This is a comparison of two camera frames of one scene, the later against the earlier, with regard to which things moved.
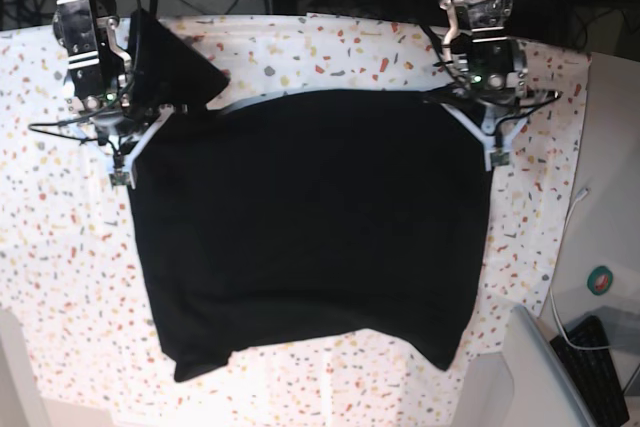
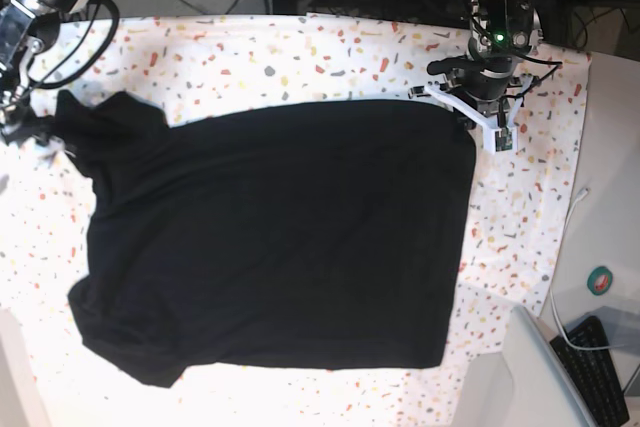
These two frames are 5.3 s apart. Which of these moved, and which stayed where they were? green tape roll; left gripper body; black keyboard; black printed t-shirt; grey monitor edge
Moved: left gripper body; black printed t-shirt
Stayed: black keyboard; green tape roll; grey monitor edge
